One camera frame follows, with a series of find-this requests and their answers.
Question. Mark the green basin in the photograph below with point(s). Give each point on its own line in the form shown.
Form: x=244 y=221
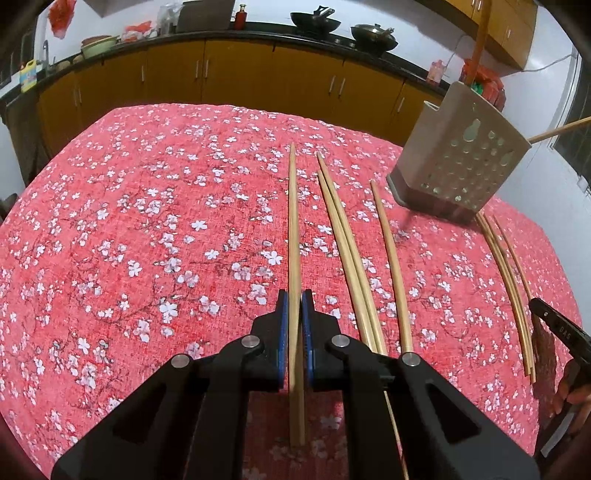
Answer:
x=99 y=46

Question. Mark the pink jar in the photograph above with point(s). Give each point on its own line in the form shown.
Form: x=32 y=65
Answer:
x=436 y=74

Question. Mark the red bottle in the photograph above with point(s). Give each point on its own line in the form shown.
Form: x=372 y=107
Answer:
x=240 y=18

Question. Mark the clear plastic bag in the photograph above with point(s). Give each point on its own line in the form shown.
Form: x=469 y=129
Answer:
x=168 y=18

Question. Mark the red floral tablecloth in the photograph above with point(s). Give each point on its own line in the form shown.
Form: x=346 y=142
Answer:
x=138 y=230

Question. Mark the window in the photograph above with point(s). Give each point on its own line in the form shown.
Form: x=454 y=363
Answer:
x=575 y=138

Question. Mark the metal faucet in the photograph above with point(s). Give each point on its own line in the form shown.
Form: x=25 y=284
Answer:
x=45 y=50

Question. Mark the black kitchen countertop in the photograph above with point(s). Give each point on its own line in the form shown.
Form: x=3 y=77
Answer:
x=277 y=36

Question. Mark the person's right hand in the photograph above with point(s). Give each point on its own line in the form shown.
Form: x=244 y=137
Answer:
x=577 y=387

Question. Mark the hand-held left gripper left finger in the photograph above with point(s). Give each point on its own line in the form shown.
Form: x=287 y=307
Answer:
x=282 y=332

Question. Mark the beige perforated chopstick holder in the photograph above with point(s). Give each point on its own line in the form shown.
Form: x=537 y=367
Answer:
x=461 y=120

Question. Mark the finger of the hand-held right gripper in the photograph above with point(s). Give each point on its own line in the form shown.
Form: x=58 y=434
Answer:
x=563 y=330

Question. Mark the dark cutting board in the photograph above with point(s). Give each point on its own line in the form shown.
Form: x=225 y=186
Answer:
x=203 y=16

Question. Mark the black wok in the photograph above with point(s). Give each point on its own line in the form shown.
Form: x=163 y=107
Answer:
x=316 y=23

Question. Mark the hanging red plastic bag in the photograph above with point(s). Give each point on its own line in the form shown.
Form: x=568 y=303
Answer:
x=62 y=16

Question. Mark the red and white plastic bag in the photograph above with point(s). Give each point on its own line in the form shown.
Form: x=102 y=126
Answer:
x=136 y=31

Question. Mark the wooden lower kitchen cabinets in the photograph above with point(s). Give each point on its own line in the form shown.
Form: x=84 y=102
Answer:
x=231 y=74

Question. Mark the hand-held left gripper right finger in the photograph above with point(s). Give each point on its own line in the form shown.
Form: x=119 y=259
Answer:
x=308 y=350

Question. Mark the yellow detergent bottle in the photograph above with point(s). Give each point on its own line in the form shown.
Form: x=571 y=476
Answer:
x=28 y=78

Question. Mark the steel wok with lid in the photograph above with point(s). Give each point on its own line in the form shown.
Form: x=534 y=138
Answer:
x=374 y=39

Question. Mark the wooden upper cabinet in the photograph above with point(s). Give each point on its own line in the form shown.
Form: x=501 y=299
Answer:
x=503 y=23

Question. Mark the red packages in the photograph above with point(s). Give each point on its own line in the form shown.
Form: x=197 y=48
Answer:
x=491 y=87

